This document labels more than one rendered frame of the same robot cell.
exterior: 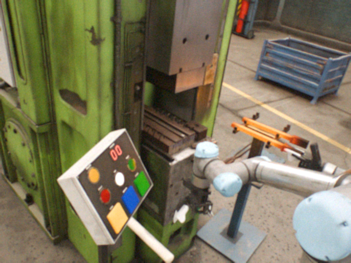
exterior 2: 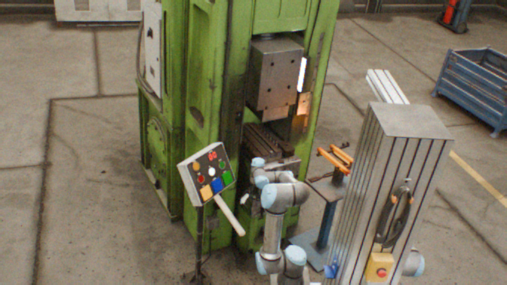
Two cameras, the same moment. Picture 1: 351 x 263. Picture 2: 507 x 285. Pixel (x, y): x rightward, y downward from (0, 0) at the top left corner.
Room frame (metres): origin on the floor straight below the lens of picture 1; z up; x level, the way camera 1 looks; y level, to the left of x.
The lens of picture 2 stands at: (-1.28, -0.68, 2.84)
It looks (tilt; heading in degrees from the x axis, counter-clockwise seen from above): 33 degrees down; 16
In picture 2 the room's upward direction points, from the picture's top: 7 degrees clockwise
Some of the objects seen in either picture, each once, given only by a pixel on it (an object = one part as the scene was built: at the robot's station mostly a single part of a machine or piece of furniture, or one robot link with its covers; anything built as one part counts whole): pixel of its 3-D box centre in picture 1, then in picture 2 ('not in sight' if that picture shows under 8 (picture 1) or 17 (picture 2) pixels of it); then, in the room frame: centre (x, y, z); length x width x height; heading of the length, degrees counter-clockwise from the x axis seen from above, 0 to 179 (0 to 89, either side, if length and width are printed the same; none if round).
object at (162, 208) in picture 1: (158, 160); (257, 168); (1.54, 0.05, 0.69); 0.56 x 0.38 x 0.45; 48
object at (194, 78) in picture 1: (160, 66); (260, 99); (1.50, 0.08, 1.32); 0.42 x 0.20 x 0.10; 48
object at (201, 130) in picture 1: (195, 130); (286, 148); (1.53, -0.15, 0.95); 0.12 x 0.08 x 0.06; 48
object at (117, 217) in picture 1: (116, 217); (206, 192); (0.75, 0.15, 1.01); 0.07 x 0.05 x 0.07; 163
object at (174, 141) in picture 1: (155, 127); (255, 142); (1.50, 0.08, 0.96); 0.42 x 0.20 x 0.09; 48
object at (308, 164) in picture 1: (312, 164); not in sight; (1.32, -0.75, 0.94); 0.12 x 0.08 x 0.09; 52
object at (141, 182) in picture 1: (141, 183); (226, 178); (0.94, 0.09, 1.01); 0.07 x 0.05 x 0.07; 163
